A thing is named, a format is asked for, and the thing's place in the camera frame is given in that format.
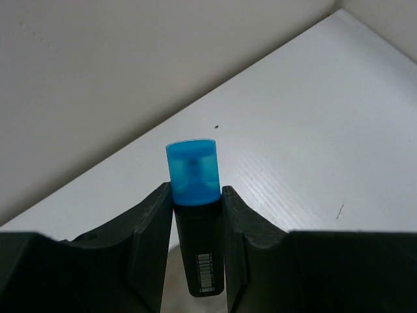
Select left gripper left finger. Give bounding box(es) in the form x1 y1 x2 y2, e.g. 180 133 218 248
1 183 172 312

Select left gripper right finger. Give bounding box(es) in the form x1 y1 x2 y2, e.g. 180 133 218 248
222 186 416 312

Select blue cap highlighter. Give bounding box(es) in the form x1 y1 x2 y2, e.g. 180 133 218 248
166 139 224 297

